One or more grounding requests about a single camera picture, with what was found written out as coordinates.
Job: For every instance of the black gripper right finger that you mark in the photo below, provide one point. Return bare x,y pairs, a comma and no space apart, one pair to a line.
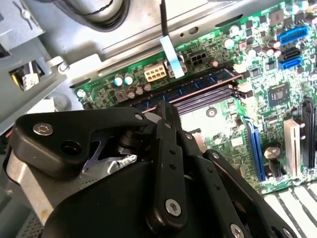
223,193

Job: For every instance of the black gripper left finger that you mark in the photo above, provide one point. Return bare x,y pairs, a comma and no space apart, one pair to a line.
74,126

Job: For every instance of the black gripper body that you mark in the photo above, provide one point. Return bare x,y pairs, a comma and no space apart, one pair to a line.
106,205

